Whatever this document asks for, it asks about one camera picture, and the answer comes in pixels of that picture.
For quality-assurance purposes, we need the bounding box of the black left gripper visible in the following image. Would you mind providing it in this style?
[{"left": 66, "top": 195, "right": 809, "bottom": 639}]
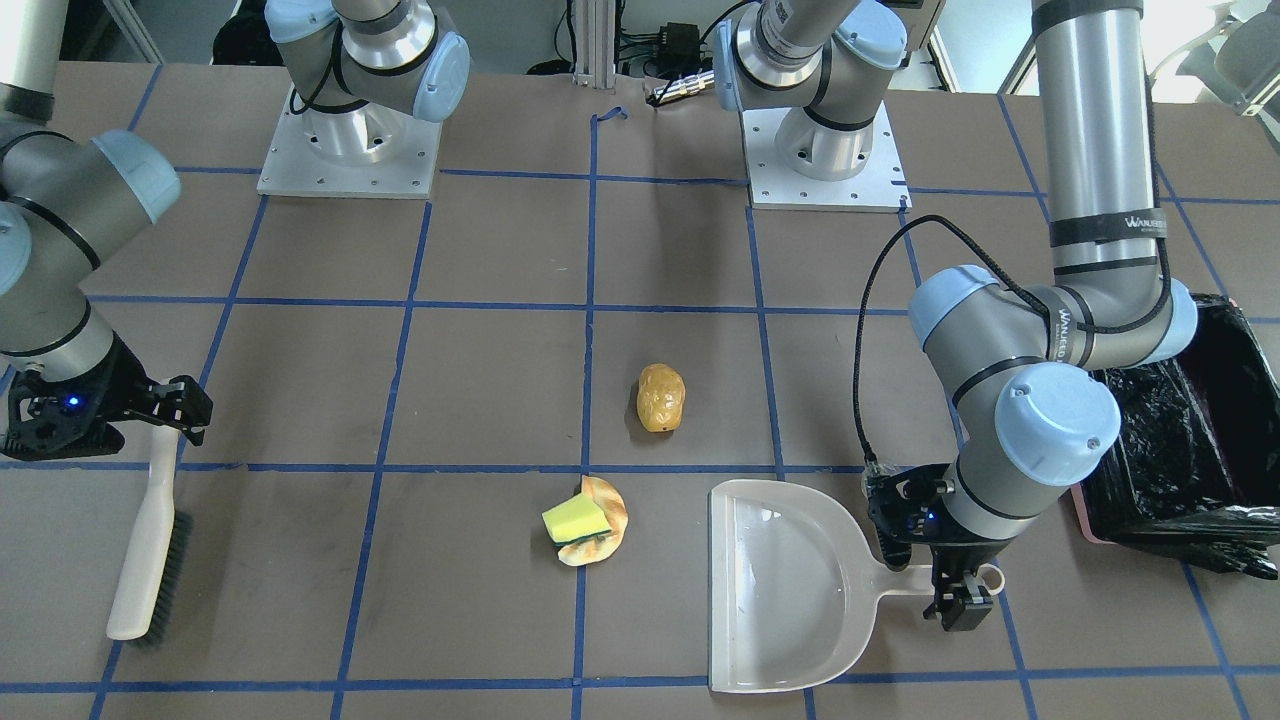
[{"left": 865, "top": 462, "right": 1011, "bottom": 632}]

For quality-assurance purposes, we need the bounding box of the yellow green sponge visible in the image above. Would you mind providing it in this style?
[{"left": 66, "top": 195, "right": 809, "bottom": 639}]
[{"left": 541, "top": 493, "right": 612, "bottom": 547}]

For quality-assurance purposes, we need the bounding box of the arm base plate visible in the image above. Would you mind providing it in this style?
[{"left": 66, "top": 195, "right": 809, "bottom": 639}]
[
  {"left": 740, "top": 104, "right": 913, "bottom": 213},
  {"left": 257, "top": 87, "right": 443, "bottom": 199}
]

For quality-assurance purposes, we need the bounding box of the silver metal connector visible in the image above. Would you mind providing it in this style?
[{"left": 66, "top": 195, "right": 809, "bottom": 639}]
[{"left": 645, "top": 70, "right": 716, "bottom": 108}]

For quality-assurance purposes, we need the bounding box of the beige hand brush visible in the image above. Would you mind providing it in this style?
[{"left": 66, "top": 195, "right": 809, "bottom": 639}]
[{"left": 106, "top": 427, "right": 193, "bottom": 647}]

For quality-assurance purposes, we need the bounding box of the aluminium frame post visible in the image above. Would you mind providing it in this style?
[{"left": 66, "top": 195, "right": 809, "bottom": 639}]
[{"left": 570, "top": 0, "right": 620, "bottom": 94}]

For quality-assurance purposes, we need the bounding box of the black power adapter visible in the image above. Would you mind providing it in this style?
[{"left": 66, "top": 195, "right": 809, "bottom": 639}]
[{"left": 654, "top": 22, "right": 701, "bottom": 74}]

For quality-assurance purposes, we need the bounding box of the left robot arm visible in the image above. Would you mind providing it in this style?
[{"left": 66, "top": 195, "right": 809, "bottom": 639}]
[{"left": 710, "top": 1, "right": 1197, "bottom": 632}]

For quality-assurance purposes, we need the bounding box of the pink bin with black bag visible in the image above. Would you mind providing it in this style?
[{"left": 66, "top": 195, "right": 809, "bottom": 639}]
[{"left": 1071, "top": 293, "right": 1279, "bottom": 582}]

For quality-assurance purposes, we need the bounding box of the brown potato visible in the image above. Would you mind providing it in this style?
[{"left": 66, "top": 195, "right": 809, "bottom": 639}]
[{"left": 636, "top": 363, "right": 687, "bottom": 433}]

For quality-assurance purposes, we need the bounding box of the beige dustpan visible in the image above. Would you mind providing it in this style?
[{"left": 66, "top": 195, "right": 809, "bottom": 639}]
[{"left": 708, "top": 479, "right": 1005, "bottom": 694}]

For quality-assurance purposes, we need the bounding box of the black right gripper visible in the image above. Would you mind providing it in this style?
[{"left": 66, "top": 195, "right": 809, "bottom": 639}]
[{"left": 3, "top": 334, "right": 214, "bottom": 462}]

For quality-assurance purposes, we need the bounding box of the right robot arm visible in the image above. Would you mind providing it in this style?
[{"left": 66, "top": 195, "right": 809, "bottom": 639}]
[{"left": 3, "top": 1, "right": 471, "bottom": 462}]

